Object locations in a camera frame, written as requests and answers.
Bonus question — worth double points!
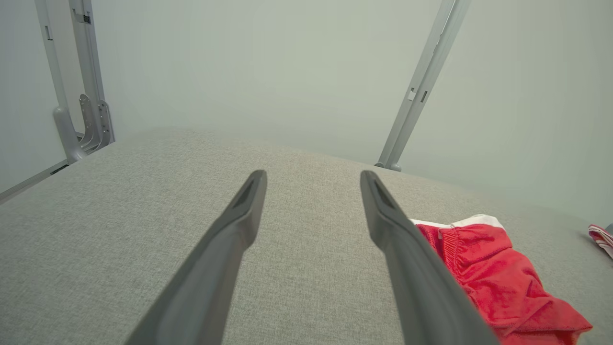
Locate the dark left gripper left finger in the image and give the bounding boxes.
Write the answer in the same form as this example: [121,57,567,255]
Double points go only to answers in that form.
[124,170,268,345]

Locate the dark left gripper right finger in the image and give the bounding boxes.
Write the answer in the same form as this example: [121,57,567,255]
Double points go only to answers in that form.
[360,170,501,345]

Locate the red shorts with white trim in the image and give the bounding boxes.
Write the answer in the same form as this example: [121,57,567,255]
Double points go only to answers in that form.
[411,214,593,345]

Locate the red white-sleeved jersey shirt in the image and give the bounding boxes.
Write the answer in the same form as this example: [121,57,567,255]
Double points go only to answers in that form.
[588,224,613,260]

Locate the grey single-post metal frame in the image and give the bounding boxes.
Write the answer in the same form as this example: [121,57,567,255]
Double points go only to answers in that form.
[375,0,472,172]

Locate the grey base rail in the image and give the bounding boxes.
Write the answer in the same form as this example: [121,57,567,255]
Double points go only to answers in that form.
[0,158,72,204]

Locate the grey double-post metal frame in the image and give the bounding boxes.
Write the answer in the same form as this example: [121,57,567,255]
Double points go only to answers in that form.
[34,0,115,164]

